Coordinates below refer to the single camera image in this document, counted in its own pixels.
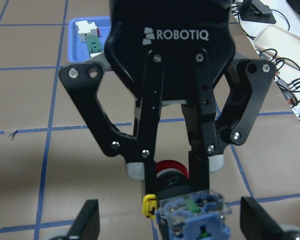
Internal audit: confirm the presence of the red emergency stop button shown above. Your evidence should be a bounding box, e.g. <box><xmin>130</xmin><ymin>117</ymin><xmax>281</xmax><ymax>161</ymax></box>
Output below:
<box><xmin>142</xmin><ymin>160</ymin><xmax>231</xmax><ymax>240</ymax></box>

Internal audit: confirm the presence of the blue plastic tray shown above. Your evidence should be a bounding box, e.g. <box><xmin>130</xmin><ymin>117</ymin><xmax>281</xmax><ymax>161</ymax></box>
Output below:
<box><xmin>67</xmin><ymin>16</ymin><xmax>111</xmax><ymax>63</ymax></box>

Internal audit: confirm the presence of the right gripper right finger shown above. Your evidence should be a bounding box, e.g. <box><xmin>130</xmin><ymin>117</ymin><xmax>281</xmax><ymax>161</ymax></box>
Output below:
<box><xmin>239</xmin><ymin>196</ymin><xmax>284</xmax><ymax>240</ymax></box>

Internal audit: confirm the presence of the white circuit breaker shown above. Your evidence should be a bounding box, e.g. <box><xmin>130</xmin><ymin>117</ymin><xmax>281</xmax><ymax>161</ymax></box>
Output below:
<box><xmin>75</xmin><ymin>20</ymin><xmax>100</xmax><ymax>43</ymax></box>

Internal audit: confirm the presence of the black cable bundle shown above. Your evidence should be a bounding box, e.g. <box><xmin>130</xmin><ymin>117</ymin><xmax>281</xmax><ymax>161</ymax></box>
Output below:
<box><xmin>229</xmin><ymin>0</ymin><xmax>300</xmax><ymax>108</ymax></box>

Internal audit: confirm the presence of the beige plastic tray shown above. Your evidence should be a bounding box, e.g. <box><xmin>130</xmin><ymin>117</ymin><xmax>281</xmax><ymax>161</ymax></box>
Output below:
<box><xmin>254</xmin><ymin>25</ymin><xmax>300</xmax><ymax>67</ymax></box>

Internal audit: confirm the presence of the black power adapter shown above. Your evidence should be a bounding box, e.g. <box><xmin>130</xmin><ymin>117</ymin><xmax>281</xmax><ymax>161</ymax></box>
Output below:
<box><xmin>238</xmin><ymin>0</ymin><xmax>277</xmax><ymax>24</ymax></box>

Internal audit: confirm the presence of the green terminal block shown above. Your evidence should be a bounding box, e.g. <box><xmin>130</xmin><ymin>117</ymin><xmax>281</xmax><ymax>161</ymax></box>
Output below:
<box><xmin>86</xmin><ymin>35</ymin><xmax>103</xmax><ymax>55</ymax></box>

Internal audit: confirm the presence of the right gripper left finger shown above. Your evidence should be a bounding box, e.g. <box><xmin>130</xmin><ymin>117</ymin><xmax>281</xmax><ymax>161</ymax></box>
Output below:
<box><xmin>66</xmin><ymin>199</ymin><xmax>100</xmax><ymax>240</ymax></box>

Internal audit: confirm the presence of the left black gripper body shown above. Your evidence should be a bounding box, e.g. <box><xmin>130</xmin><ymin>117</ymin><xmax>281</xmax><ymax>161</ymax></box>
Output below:
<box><xmin>105</xmin><ymin>0</ymin><xmax>235</xmax><ymax>106</ymax></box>

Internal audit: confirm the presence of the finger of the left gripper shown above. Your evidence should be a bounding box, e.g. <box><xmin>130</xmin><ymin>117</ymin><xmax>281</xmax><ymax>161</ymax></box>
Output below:
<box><xmin>59</xmin><ymin>51</ymin><xmax>165</xmax><ymax>194</ymax></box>
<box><xmin>181</xmin><ymin>49</ymin><xmax>276</xmax><ymax>191</ymax></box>

